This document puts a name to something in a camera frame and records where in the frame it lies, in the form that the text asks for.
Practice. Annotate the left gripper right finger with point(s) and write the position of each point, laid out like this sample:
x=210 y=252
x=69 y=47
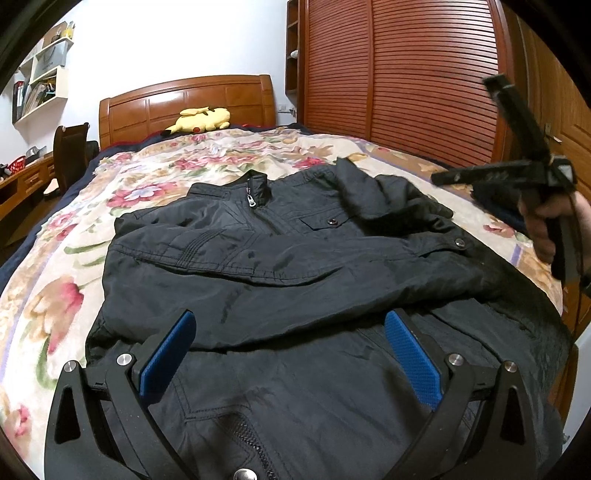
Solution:
x=480 y=426

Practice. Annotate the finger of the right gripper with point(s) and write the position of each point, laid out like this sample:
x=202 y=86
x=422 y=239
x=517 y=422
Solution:
x=513 y=172
x=501 y=201

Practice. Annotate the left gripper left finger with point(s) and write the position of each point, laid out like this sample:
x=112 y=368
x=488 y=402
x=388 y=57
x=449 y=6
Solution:
x=99 y=425

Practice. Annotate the black jacket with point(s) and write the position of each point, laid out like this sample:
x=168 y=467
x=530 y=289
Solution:
x=291 y=374

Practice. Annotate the person right hand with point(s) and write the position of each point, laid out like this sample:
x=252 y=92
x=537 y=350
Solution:
x=574 y=205

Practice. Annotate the floral bed blanket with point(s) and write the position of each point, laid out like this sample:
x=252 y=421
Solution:
x=51 y=289

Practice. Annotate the wooden louvered wardrobe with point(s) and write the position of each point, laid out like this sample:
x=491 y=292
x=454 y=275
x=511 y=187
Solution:
x=407 y=75

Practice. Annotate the wooden desk cabinet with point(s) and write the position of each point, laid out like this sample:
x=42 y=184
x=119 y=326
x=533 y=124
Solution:
x=20 y=186

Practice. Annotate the red basket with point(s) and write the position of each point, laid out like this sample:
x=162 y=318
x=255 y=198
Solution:
x=17 y=165

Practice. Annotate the dark wooden chair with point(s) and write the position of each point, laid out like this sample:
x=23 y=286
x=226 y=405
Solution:
x=71 y=154

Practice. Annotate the yellow plush toy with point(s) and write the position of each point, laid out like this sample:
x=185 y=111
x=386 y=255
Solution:
x=199 y=120

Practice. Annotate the wooden headboard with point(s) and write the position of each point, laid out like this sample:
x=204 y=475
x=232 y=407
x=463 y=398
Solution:
x=133 y=116

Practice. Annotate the white wall shelf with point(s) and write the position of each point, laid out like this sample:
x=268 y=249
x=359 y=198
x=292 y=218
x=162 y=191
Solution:
x=40 y=80

